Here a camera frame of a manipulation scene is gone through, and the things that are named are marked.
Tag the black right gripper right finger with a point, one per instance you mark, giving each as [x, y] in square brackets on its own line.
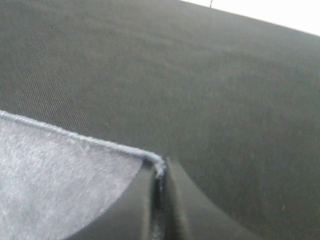
[190, 215]

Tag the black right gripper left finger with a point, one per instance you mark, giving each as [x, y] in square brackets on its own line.
[130, 217]

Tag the grey microfibre towel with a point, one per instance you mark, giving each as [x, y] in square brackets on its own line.
[54, 182]

